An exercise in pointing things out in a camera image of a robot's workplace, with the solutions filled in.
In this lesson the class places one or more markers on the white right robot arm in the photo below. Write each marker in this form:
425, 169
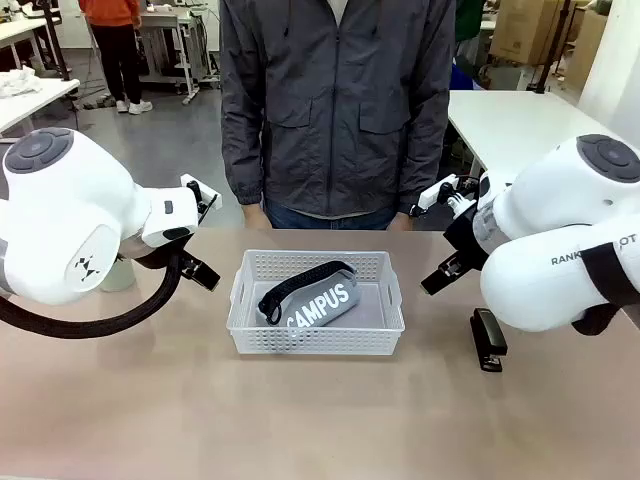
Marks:
540, 215

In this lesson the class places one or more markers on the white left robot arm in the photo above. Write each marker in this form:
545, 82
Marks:
65, 210

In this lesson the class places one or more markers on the black stapler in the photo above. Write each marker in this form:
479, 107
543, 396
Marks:
487, 335

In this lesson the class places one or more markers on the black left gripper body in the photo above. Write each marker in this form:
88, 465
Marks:
172, 250

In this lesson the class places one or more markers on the white background workbench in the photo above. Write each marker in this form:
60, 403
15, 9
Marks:
170, 30

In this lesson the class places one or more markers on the person's right forearm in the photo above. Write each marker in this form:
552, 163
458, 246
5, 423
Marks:
240, 150

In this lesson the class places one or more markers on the white perforated plastic basket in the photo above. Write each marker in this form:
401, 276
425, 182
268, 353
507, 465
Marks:
320, 342

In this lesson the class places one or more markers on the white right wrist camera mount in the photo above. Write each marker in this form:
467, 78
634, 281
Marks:
435, 192

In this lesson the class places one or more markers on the person's right hand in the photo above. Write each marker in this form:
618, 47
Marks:
257, 217

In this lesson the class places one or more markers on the small cardboard box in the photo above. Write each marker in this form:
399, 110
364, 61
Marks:
587, 45

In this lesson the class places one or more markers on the crumpled white cloth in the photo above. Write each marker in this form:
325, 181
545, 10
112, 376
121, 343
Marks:
20, 82

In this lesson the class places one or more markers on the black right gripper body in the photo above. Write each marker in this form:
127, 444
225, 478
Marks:
467, 235

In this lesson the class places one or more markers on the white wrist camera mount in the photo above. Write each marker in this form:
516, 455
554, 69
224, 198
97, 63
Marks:
202, 192
435, 192

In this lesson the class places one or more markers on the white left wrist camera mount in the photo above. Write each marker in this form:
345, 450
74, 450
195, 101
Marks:
202, 192

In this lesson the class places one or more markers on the pale green cup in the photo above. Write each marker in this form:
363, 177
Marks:
120, 280

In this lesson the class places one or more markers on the grey CAMPUS pencil case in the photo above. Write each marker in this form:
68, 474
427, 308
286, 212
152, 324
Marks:
325, 300

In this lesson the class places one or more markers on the black clamp stand pole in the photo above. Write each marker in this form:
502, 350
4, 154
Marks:
547, 55

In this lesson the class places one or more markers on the white empty side table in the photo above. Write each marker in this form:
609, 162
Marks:
510, 115

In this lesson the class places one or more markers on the large cardboard box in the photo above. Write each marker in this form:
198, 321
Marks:
530, 30

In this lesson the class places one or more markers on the person's left hand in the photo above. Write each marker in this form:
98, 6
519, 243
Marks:
404, 223

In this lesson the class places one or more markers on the person in grey jacket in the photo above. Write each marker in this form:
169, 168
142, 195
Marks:
335, 110

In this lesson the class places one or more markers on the white table with cloth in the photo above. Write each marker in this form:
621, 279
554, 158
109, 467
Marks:
35, 107

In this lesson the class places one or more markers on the bystander in orange top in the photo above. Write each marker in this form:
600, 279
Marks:
117, 45

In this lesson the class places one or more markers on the person's left forearm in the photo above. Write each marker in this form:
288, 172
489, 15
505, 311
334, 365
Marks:
425, 160

